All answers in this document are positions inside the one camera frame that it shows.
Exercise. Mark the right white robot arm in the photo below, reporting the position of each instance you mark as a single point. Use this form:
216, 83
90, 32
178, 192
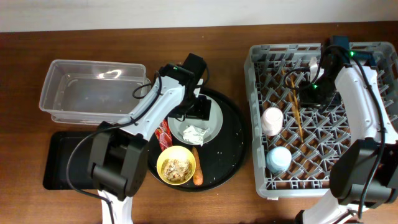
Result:
365, 176

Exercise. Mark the clear plastic bin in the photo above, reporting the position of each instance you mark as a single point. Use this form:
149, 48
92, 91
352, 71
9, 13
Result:
90, 92

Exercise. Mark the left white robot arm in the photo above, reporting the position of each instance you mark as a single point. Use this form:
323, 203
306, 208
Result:
118, 158

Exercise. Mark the white tissue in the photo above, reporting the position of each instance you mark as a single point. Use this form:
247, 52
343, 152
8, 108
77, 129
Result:
194, 135

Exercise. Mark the pink plastic cup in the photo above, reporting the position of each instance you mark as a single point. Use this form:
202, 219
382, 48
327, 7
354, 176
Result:
271, 121

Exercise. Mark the red snack wrapper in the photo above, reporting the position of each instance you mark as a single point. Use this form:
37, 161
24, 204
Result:
163, 134

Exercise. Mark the light blue plastic cup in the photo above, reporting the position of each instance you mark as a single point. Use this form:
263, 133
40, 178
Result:
278, 159

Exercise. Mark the grey dishwasher rack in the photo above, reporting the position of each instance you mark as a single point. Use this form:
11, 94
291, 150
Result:
326, 134

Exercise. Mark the yellow bowl with food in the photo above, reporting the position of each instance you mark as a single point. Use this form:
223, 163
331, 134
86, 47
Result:
176, 165

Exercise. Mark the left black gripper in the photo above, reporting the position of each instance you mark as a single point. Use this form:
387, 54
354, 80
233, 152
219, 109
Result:
203, 111

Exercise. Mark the black rectangular tray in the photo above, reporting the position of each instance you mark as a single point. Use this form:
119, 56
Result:
61, 146

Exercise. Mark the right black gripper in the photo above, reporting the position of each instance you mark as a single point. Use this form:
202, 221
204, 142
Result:
306, 98

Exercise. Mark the orange carrot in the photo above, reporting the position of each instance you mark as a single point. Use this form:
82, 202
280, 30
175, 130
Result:
198, 174

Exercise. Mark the round black serving tray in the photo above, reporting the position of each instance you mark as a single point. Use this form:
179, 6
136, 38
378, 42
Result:
222, 157

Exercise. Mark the wooden chopstick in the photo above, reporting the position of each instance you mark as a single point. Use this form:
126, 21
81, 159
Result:
297, 114
285, 85

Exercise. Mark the grey round plate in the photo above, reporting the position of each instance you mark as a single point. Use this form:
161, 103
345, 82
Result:
213, 125

